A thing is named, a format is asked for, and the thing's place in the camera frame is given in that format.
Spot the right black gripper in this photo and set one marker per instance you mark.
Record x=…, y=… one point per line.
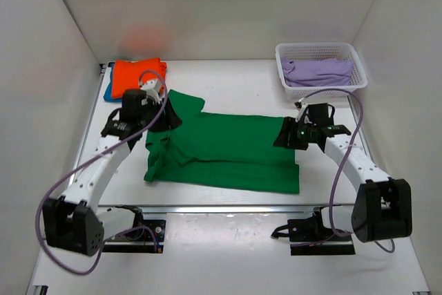
x=286, y=138

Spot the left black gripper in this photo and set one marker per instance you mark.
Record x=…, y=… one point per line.
x=169, y=118

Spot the green t shirt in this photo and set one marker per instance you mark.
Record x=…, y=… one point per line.
x=221, y=150

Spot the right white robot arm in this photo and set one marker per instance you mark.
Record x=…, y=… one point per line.
x=383, y=206

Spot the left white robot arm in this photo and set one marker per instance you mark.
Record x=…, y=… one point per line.
x=72, y=221

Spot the folded orange t shirt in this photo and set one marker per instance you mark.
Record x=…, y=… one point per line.
x=126, y=74

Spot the purple t shirt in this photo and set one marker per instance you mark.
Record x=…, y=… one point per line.
x=311, y=73

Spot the folded blue t shirt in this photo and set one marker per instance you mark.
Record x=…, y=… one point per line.
x=108, y=92

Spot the white plastic basket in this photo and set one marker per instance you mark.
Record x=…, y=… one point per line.
x=321, y=51

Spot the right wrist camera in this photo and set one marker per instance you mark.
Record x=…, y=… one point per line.
x=302, y=116

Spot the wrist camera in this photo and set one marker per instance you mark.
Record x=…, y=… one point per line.
x=302, y=116
x=152, y=89

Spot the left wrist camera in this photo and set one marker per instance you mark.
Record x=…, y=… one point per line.
x=152, y=89

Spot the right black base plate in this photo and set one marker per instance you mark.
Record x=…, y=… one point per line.
x=309, y=237

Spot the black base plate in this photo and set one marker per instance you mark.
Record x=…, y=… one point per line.
x=152, y=236
x=309, y=237

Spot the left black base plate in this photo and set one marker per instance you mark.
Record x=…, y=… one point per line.
x=152, y=236

